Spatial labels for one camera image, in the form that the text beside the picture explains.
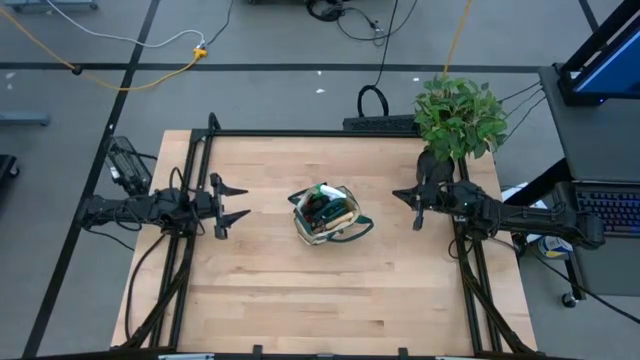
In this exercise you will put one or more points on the white blue yellow canister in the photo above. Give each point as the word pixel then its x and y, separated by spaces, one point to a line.
pixel 555 247

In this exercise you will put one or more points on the black aluminium table frame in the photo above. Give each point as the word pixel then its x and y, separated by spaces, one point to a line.
pixel 300 133

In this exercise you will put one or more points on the black caster wheel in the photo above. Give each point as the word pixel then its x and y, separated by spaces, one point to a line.
pixel 569 300

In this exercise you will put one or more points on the black floor object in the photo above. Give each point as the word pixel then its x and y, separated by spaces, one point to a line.
pixel 6 167

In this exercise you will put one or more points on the grey floor base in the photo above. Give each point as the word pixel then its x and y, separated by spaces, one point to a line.
pixel 50 4

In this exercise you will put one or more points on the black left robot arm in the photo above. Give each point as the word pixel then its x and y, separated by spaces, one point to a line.
pixel 125 207

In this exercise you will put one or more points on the backlit black keyboard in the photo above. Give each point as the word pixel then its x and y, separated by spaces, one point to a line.
pixel 617 210

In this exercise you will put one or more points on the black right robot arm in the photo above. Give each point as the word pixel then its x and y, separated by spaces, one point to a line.
pixel 530 220

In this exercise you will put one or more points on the black plant pot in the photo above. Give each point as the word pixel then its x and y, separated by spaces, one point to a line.
pixel 444 170

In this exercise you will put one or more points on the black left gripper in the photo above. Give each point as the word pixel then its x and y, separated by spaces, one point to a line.
pixel 210 205

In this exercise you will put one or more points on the beige green gardening bag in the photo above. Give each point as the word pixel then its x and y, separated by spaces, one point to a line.
pixel 310 235

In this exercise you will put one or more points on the black power strip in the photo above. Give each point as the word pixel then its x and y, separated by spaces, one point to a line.
pixel 380 123

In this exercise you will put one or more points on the green pruning shears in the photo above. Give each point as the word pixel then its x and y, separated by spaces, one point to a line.
pixel 332 210

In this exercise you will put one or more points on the black power supply box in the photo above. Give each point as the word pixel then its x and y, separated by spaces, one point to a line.
pixel 127 165

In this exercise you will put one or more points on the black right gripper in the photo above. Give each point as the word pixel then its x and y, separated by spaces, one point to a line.
pixel 435 197

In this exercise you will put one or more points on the green leafy plant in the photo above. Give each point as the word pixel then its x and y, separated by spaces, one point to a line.
pixel 457 120

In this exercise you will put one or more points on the grey desk cart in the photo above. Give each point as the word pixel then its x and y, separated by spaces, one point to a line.
pixel 600 145

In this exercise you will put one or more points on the black monitor blue screen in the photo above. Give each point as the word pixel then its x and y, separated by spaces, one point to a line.
pixel 615 70

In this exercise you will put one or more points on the grey floor bar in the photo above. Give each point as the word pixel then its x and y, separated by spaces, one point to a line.
pixel 22 118

